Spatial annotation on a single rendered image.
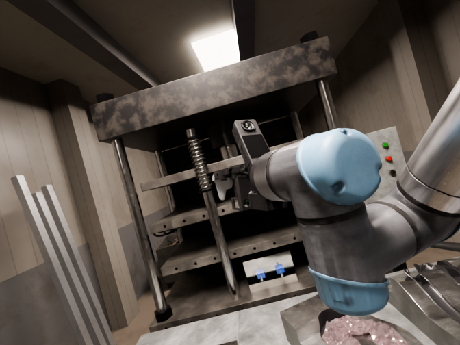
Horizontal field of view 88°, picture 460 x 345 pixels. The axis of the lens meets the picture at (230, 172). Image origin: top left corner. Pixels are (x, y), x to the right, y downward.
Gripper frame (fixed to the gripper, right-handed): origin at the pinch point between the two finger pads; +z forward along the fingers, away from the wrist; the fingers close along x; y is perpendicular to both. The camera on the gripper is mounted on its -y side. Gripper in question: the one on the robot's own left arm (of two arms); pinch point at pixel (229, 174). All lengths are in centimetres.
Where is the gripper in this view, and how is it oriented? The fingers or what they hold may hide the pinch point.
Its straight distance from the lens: 55.4
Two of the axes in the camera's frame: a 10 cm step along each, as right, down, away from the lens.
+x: 9.3, -1.1, 3.4
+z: -3.3, 1.0, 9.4
